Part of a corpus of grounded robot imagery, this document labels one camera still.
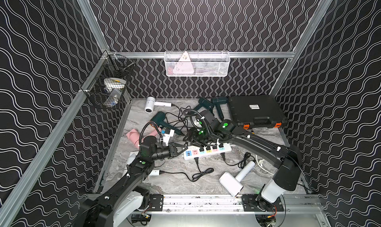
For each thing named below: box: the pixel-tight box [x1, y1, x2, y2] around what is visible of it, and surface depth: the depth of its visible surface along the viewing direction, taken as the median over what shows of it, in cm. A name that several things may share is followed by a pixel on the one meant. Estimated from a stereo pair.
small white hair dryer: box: [144, 96, 173, 114], surface depth 114 cm
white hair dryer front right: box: [219, 160, 256, 197], surface depth 80 cm
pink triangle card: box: [172, 51, 194, 74], surface depth 91 cm
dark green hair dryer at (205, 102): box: [193, 97, 215, 114], surface depth 115 cm
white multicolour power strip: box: [183, 142, 233, 161], surface depth 92 cm
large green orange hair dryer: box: [150, 111, 185, 136], surface depth 105 cm
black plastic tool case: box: [227, 95, 289, 130], surface depth 105 cm
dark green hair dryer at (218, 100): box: [210, 96, 229, 121], surface depth 116 cm
